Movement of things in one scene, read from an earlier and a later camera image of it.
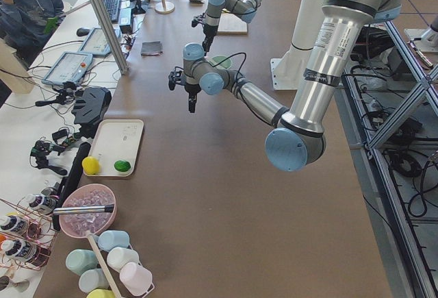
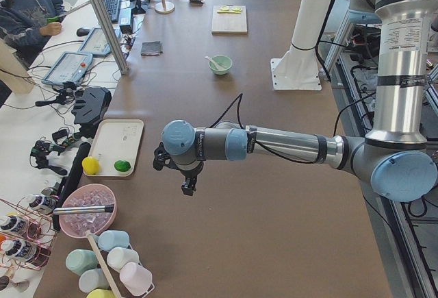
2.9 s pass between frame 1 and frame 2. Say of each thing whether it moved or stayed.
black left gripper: moved
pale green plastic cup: stayed
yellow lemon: stayed
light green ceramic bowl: stayed
